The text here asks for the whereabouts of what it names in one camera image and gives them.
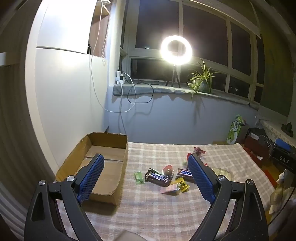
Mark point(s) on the cream plush toy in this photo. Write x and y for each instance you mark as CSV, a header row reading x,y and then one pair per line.
x,y
278,194

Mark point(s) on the white lace cloth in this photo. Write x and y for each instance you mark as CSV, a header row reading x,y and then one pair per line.
x,y
270,127

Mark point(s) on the cardboard box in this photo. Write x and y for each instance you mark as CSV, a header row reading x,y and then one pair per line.
x,y
108,141

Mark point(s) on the red box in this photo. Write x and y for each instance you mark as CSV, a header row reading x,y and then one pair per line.
x,y
253,146

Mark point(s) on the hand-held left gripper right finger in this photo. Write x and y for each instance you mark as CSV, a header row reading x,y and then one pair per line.
x,y
200,178

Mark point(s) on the red clear candy bag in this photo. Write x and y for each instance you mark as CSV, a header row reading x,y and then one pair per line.
x,y
198,151
168,169

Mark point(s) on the dark figurine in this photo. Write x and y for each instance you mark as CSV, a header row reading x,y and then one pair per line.
x,y
288,129

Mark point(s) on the green printed bag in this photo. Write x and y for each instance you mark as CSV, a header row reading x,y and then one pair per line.
x,y
234,129

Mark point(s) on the small yellow candy packet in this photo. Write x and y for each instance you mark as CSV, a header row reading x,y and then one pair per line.
x,y
183,186

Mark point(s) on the grey windowsill cushion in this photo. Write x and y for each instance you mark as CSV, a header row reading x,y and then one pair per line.
x,y
161,89

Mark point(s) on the clear cracker packet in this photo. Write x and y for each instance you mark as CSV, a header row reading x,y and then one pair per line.
x,y
223,172

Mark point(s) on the wooden shelf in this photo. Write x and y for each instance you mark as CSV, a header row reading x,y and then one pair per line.
x,y
98,34

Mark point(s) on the pink snack packet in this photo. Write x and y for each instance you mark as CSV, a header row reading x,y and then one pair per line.
x,y
170,189

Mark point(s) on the blue flat object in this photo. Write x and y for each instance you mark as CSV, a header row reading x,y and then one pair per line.
x,y
282,143

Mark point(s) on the white wall charger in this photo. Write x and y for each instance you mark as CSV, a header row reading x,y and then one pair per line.
x,y
119,77

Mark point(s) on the light green snack packet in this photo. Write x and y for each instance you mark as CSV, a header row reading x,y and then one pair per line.
x,y
139,178

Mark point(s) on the brown chocolate bar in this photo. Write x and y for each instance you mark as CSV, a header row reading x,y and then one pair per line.
x,y
158,178
185,173

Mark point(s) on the window frame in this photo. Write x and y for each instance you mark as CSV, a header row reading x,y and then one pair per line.
x,y
227,41

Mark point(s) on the black light tripod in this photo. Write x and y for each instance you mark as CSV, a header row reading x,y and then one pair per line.
x,y
174,71

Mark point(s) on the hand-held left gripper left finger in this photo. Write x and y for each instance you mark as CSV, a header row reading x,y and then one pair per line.
x,y
91,178

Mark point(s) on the white cabinet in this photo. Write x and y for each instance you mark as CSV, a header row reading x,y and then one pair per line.
x,y
69,92

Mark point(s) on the potted spider plant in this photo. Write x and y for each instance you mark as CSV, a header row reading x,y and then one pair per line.
x,y
203,80

